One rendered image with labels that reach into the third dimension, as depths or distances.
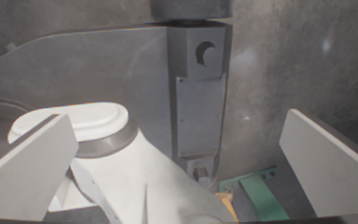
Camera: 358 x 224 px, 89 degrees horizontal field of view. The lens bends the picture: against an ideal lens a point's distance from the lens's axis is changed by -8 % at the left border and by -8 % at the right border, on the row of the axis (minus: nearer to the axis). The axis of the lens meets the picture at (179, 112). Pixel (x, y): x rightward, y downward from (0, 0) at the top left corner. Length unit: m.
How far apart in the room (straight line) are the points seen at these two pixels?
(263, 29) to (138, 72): 0.45
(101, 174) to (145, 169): 0.06
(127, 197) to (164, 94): 0.28
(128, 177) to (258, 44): 0.60
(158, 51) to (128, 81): 0.10
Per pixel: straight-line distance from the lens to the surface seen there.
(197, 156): 0.58
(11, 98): 0.56
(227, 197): 1.14
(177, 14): 0.44
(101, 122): 0.35
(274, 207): 1.00
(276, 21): 0.77
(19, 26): 0.69
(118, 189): 0.30
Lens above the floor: 0.61
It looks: 59 degrees down
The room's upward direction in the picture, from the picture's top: 157 degrees clockwise
